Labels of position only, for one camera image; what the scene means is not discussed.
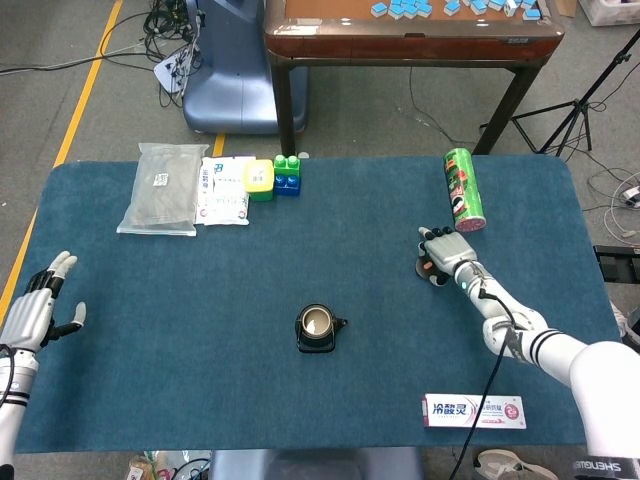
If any brown mahjong table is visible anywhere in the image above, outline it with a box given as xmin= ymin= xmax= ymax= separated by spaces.
xmin=263 ymin=0 xmax=566 ymax=159

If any white wipes packet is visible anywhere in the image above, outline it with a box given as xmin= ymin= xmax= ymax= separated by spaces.
xmin=194 ymin=155 xmax=257 ymax=227

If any black foot pedal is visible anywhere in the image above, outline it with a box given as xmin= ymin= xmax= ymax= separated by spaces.
xmin=593 ymin=244 xmax=640 ymax=284

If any clear plastic bag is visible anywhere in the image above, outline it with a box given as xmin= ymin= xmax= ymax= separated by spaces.
xmin=127 ymin=449 xmax=212 ymax=480

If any white pink toothpaste box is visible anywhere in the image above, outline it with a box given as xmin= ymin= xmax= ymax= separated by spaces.
xmin=422 ymin=393 xmax=528 ymax=430

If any blue grey robot torso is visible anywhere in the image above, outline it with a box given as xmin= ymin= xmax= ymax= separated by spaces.
xmin=208 ymin=446 xmax=425 ymax=480

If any white grey sneaker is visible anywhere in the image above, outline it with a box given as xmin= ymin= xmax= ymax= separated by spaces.
xmin=474 ymin=448 xmax=559 ymax=480
xmin=612 ymin=302 xmax=640 ymax=346

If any grey plastic bag package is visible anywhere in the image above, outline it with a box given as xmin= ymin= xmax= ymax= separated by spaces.
xmin=115 ymin=142 xmax=210 ymax=237

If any black cup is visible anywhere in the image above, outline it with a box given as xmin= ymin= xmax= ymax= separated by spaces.
xmin=294 ymin=303 xmax=350 ymax=355

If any green toy block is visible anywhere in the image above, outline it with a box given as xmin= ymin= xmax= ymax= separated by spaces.
xmin=273 ymin=154 xmax=302 ymax=179

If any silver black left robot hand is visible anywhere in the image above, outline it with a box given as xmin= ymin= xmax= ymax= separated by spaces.
xmin=0 ymin=250 xmax=87 ymax=351

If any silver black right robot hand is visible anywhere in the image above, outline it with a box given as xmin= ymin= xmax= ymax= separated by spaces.
xmin=415 ymin=225 xmax=480 ymax=290

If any white charger cable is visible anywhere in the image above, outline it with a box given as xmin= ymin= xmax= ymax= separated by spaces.
xmin=584 ymin=167 xmax=640 ymax=241

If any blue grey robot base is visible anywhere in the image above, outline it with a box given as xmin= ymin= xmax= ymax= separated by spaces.
xmin=182 ymin=0 xmax=309 ymax=136

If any black tripod stand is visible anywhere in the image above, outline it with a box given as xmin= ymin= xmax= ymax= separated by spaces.
xmin=479 ymin=29 xmax=640 ymax=156

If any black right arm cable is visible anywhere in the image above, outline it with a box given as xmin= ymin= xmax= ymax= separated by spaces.
xmin=449 ymin=284 xmax=519 ymax=480

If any green chips can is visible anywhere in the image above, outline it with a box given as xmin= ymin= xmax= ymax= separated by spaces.
xmin=442 ymin=147 xmax=489 ymax=234

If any blue toy block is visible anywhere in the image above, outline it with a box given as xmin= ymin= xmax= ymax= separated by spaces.
xmin=273 ymin=173 xmax=302 ymax=197

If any blue felt table mat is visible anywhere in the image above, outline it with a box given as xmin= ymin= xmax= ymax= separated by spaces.
xmin=0 ymin=155 xmax=634 ymax=454

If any yellow-lidded green box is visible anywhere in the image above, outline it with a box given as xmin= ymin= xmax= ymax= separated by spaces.
xmin=242 ymin=159 xmax=276 ymax=203

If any white power strip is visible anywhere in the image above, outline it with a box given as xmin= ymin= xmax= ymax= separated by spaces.
xmin=153 ymin=47 xmax=199 ymax=96

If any black round lid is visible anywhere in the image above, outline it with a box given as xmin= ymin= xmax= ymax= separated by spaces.
xmin=413 ymin=252 xmax=436 ymax=279

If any black cable bundle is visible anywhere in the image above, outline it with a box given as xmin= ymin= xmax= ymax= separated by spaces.
xmin=142 ymin=0 xmax=206 ymax=109

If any white storage basket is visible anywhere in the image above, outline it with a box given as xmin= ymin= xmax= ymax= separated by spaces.
xmin=579 ymin=0 xmax=640 ymax=27

